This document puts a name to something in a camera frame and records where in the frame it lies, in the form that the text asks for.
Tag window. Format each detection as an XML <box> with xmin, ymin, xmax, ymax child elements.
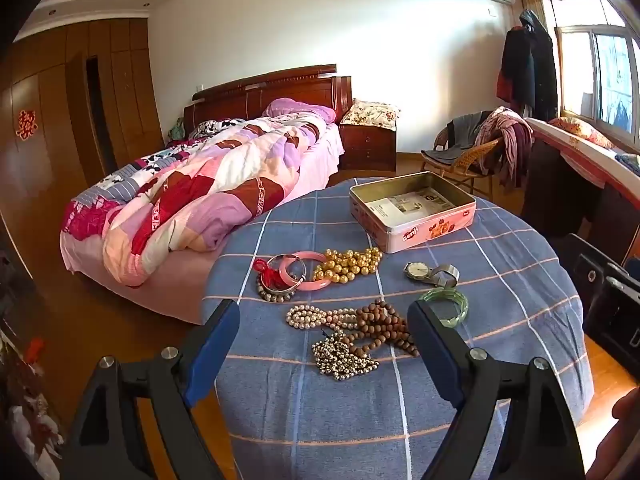
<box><xmin>547</xmin><ymin>0</ymin><xmax>640</xmax><ymax>146</ymax></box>

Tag floral pillow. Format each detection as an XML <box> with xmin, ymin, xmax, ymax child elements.
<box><xmin>340</xmin><ymin>100</ymin><xmax>401</xmax><ymax>128</ymax></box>

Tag wooden nightstand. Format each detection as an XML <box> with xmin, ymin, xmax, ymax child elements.
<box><xmin>339</xmin><ymin>122</ymin><xmax>398</xmax><ymax>173</ymax></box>

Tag grey garment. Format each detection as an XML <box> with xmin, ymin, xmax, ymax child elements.
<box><xmin>420</xmin><ymin>112</ymin><xmax>496</xmax><ymax>166</ymax></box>

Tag person's right hand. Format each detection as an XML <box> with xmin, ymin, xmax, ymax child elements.
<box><xmin>595</xmin><ymin>389</ymin><xmax>640</xmax><ymax>480</ymax></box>

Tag printed paper sheet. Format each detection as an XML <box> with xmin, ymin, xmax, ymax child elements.
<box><xmin>367</xmin><ymin>187</ymin><xmax>456</xmax><ymax>218</ymax></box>

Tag pink and maroon clothes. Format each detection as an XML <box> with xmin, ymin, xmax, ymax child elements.
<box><xmin>475</xmin><ymin>107</ymin><xmax>535</xmax><ymax>188</ymax></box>

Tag patchwork quilt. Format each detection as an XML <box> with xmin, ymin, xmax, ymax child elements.
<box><xmin>62</xmin><ymin>112</ymin><xmax>328</xmax><ymax>288</ymax></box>

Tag round table with blue cloth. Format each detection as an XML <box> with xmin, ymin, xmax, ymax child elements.
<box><xmin>202</xmin><ymin>176</ymin><xmax>596</xmax><ymax>480</ymax></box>

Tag pink tin box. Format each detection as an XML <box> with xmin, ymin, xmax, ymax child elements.
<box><xmin>348</xmin><ymin>171</ymin><xmax>477</xmax><ymax>254</ymax></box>

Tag silver bead necklace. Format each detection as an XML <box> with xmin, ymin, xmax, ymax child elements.
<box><xmin>311</xmin><ymin>330</ymin><xmax>381</xmax><ymax>381</ymax></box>

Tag pink pillow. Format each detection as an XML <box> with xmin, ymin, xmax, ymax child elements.
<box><xmin>264</xmin><ymin>97</ymin><xmax>337</xmax><ymax>123</ymax></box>

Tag wooden bed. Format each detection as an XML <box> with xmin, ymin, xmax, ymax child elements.
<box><xmin>60</xmin><ymin>64</ymin><xmax>353</xmax><ymax>326</ymax></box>

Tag thin silver bangle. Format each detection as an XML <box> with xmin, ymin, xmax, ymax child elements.
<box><xmin>264</xmin><ymin>255</ymin><xmax>308</xmax><ymax>293</ymax></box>

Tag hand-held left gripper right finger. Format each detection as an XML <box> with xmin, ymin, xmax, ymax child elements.
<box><xmin>407</xmin><ymin>300</ymin><xmax>586</xmax><ymax>480</ymax></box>

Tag hanging dark coats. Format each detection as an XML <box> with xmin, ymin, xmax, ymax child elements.
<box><xmin>496</xmin><ymin>9</ymin><xmax>558</xmax><ymax>121</ymax></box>

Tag wicker chair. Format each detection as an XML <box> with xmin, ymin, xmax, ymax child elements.
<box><xmin>420</xmin><ymin>125</ymin><xmax>506</xmax><ymax>196</ymax></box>

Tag pearl necklace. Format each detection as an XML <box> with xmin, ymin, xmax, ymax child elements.
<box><xmin>286</xmin><ymin>304</ymin><xmax>361</xmax><ymax>332</ymax></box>

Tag red floral cushion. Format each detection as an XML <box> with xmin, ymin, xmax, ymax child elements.
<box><xmin>547</xmin><ymin>116</ymin><xmax>616</xmax><ymax>150</ymax></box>

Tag pink bangle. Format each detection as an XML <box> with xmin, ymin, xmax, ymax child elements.
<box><xmin>272</xmin><ymin>251</ymin><xmax>333</xmax><ymax>292</ymax></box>

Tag dark wooden desk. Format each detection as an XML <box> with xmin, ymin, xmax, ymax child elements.
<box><xmin>520</xmin><ymin>120</ymin><xmax>640</xmax><ymax>266</ymax></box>

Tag green jade bangle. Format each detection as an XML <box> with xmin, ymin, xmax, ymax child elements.
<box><xmin>419</xmin><ymin>286</ymin><xmax>469</xmax><ymax>321</ymax></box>

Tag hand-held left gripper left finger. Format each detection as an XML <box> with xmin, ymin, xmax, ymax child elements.
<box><xmin>59</xmin><ymin>299</ymin><xmax>242</xmax><ymax>480</ymax></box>

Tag brown wooden bead necklace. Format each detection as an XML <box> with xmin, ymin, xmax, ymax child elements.
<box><xmin>327</xmin><ymin>300</ymin><xmax>421</xmax><ymax>368</ymax></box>

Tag red tassel bead bracelet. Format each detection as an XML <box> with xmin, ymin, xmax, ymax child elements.
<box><xmin>252</xmin><ymin>257</ymin><xmax>296</xmax><ymax>303</ymax></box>

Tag white and red mat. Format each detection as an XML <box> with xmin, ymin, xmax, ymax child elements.
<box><xmin>525</xmin><ymin>119</ymin><xmax>640</xmax><ymax>201</ymax></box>

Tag silver wristwatch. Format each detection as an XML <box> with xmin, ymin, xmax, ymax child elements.
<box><xmin>404</xmin><ymin>261</ymin><xmax>460</xmax><ymax>288</ymax></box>

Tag wooden wardrobe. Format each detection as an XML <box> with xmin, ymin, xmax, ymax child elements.
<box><xmin>0</xmin><ymin>17</ymin><xmax>166</xmax><ymax>271</ymax></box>

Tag gold bead necklace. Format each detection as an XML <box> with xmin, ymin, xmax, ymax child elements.
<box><xmin>312</xmin><ymin>246</ymin><xmax>383</xmax><ymax>285</ymax></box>

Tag red paper decoration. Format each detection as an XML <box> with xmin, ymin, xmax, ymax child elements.
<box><xmin>15</xmin><ymin>108</ymin><xmax>38</xmax><ymax>141</ymax></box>

